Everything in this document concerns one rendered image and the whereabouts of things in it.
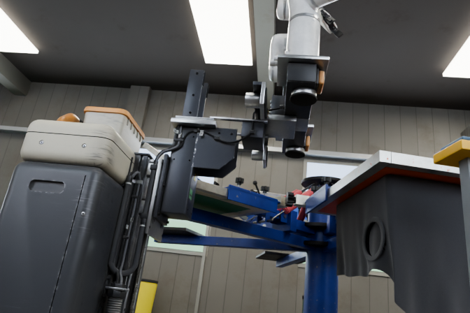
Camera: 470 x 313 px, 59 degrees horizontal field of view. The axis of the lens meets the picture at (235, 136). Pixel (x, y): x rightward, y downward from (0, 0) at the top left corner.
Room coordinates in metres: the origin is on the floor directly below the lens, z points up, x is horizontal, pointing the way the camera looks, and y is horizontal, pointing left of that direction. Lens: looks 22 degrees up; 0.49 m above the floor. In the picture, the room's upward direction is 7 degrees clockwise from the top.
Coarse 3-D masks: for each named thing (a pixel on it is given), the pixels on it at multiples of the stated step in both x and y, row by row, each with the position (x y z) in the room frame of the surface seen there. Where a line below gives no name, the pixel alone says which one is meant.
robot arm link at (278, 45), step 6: (288, 6) 1.41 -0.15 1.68; (288, 12) 1.42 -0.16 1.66; (288, 18) 1.45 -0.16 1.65; (276, 36) 1.41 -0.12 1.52; (282, 36) 1.40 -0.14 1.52; (276, 42) 1.41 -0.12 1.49; (282, 42) 1.40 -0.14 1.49; (270, 48) 1.44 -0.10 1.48; (276, 48) 1.41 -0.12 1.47; (282, 48) 1.41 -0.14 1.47; (270, 54) 1.44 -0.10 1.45; (276, 54) 1.42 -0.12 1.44; (270, 66) 1.44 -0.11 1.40; (276, 66) 1.43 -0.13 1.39; (270, 72) 1.45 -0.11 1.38; (276, 72) 1.44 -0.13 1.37; (270, 78) 1.48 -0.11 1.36; (276, 78) 1.46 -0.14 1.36
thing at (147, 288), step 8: (144, 280) 5.16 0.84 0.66; (152, 280) 5.23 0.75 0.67; (144, 288) 5.17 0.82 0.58; (152, 288) 5.25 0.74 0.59; (144, 296) 5.19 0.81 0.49; (152, 296) 5.29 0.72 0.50; (136, 304) 5.17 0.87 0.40; (144, 304) 5.20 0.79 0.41; (152, 304) 5.35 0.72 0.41; (136, 312) 5.17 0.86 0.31; (144, 312) 5.22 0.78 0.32
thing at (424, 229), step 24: (408, 192) 1.28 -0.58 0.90; (432, 192) 1.29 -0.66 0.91; (456, 192) 1.30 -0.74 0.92; (408, 216) 1.29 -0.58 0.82; (432, 216) 1.29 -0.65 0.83; (456, 216) 1.30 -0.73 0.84; (408, 240) 1.29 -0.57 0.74; (432, 240) 1.29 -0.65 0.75; (456, 240) 1.30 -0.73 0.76; (408, 264) 1.29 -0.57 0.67; (432, 264) 1.30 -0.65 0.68; (456, 264) 1.30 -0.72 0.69; (408, 288) 1.29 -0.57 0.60; (432, 288) 1.30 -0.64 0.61; (456, 288) 1.30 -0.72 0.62; (408, 312) 1.29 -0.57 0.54; (432, 312) 1.31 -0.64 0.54; (456, 312) 1.30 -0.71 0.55
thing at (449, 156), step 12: (456, 144) 0.98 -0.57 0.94; (468, 144) 0.96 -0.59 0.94; (444, 156) 1.03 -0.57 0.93; (456, 156) 1.02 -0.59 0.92; (468, 156) 1.01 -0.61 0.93; (468, 168) 1.01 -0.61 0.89; (468, 180) 1.01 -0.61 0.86; (468, 192) 1.02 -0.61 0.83; (468, 204) 1.02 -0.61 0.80; (468, 216) 1.03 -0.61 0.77; (468, 228) 1.03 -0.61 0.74; (468, 240) 1.04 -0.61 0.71; (468, 252) 1.04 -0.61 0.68; (468, 264) 1.04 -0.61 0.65
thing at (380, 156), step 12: (372, 156) 1.24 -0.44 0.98; (384, 156) 1.19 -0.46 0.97; (396, 156) 1.19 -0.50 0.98; (408, 156) 1.19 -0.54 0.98; (420, 156) 1.20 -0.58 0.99; (360, 168) 1.33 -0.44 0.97; (372, 168) 1.26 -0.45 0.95; (408, 168) 1.22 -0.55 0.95; (420, 168) 1.21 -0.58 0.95; (432, 168) 1.20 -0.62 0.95; (444, 168) 1.20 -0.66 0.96; (456, 168) 1.21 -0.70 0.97; (348, 180) 1.44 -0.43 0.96; (360, 180) 1.39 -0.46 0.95; (336, 192) 1.58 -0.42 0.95; (324, 204) 1.79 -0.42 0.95
